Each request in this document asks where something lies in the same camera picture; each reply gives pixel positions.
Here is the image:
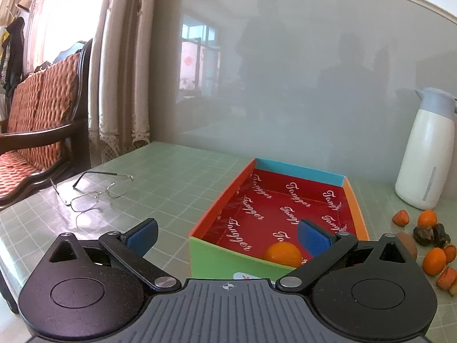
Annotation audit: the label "dark wrinkled fruit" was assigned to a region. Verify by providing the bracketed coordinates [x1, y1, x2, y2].
[413, 226, 434, 246]
[432, 223, 451, 249]

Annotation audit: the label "orange tangerine in box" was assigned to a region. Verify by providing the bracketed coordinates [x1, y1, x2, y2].
[263, 242, 302, 268]

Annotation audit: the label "colourful cardboard box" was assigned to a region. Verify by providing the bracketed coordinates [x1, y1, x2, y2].
[190, 158, 370, 280]

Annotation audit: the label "brown egg-shaped fruit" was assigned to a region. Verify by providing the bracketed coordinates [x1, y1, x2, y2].
[396, 232, 418, 260]

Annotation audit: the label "orange tangerine near jug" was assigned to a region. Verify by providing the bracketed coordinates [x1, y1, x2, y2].
[418, 210, 438, 227]

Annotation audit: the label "orange tangerine front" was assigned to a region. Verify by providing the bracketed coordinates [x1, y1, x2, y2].
[422, 248, 447, 276]

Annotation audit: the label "white grey thermos jug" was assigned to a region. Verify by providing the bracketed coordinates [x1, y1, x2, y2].
[395, 87, 456, 210]

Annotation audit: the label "small orange fruit piece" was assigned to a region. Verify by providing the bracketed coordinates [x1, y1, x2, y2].
[443, 244, 457, 263]

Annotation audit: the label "cut orange fruit piece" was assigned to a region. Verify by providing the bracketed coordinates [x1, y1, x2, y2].
[436, 266, 457, 290]

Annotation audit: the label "tan nut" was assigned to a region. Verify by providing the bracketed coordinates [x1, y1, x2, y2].
[448, 280, 457, 296]

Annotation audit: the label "wooden cushioned bench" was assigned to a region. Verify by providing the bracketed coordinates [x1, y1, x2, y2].
[1, 41, 92, 209]

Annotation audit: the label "beige lace curtain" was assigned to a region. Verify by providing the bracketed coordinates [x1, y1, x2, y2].
[87, 0, 155, 166]

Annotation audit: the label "hanging dark clothes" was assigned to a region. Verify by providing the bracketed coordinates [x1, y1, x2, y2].
[1, 16, 25, 99]

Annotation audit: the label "straw hat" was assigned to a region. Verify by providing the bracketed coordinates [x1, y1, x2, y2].
[15, 0, 33, 13]

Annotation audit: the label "wire-rimmed eyeglasses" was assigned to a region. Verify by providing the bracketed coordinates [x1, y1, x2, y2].
[50, 170, 134, 213]

